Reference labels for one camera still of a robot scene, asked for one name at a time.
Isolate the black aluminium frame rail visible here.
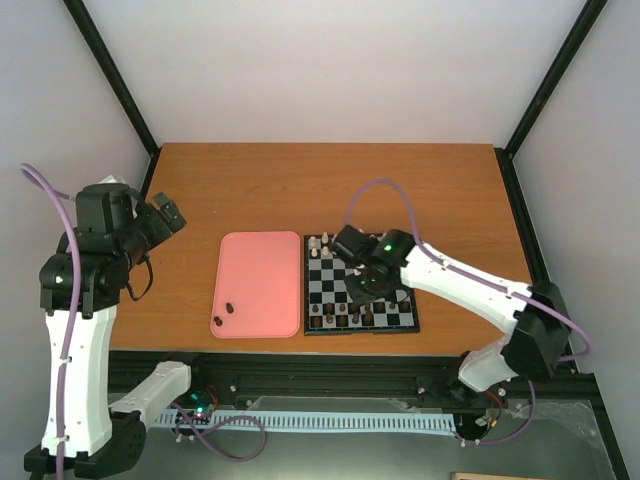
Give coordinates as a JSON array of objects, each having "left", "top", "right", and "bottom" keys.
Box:
[{"left": 108, "top": 351, "right": 602, "bottom": 413}]

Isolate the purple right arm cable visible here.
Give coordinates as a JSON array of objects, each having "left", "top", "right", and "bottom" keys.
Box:
[{"left": 344, "top": 178, "right": 594, "bottom": 361}]

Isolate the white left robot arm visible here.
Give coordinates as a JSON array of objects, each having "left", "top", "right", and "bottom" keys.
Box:
[{"left": 22, "top": 165, "right": 208, "bottom": 479}]

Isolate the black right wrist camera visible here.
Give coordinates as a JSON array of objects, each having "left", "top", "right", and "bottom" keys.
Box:
[{"left": 330, "top": 225, "right": 379, "bottom": 266}]

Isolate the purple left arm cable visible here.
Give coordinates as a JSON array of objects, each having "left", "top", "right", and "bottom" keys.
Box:
[{"left": 19, "top": 162, "right": 83, "bottom": 480}]

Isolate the pink silicone tray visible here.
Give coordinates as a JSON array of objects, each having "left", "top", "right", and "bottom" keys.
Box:
[{"left": 211, "top": 231, "right": 302, "bottom": 339}]

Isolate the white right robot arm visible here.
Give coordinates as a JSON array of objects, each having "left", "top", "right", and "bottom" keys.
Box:
[{"left": 333, "top": 238, "right": 569, "bottom": 392}]

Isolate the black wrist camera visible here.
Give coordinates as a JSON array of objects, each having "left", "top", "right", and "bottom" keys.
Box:
[
  {"left": 75, "top": 183, "right": 134, "bottom": 234},
  {"left": 330, "top": 225, "right": 379, "bottom": 266}
]

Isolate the light blue cable duct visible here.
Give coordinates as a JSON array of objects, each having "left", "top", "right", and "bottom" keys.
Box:
[{"left": 149, "top": 409, "right": 458, "bottom": 435}]

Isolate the green led circuit board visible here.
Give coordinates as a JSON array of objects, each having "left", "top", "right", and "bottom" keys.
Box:
[{"left": 190, "top": 387, "right": 219, "bottom": 419}]

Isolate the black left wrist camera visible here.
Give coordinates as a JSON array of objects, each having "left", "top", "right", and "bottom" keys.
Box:
[{"left": 75, "top": 183, "right": 134, "bottom": 234}]

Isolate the black grey chess board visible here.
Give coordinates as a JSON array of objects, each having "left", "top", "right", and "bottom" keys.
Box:
[{"left": 303, "top": 234, "right": 420, "bottom": 336}]

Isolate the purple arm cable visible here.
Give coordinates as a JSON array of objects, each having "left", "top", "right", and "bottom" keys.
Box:
[
  {"left": 19, "top": 162, "right": 83, "bottom": 480},
  {"left": 344, "top": 178, "right": 594, "bottom": 361}
]

